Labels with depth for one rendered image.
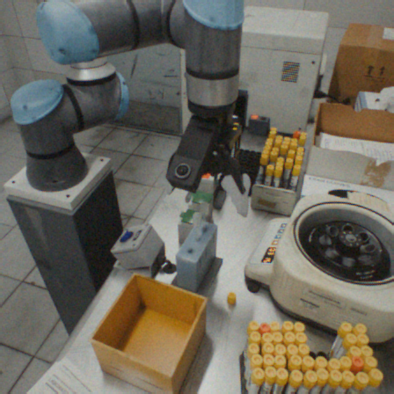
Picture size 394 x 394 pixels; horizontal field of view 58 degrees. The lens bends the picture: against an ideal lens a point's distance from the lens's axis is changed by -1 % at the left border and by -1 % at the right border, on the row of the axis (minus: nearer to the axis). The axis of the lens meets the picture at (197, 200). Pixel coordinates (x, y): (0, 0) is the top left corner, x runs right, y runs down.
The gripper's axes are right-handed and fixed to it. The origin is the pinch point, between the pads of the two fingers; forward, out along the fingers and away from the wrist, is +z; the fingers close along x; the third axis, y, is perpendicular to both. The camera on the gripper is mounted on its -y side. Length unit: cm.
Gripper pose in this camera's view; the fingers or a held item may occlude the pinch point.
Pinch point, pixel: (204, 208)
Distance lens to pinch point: 64.7
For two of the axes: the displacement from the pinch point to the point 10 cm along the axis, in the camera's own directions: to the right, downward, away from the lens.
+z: 0.0, 7.6, 6.5
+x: -9.1, -2.7, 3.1
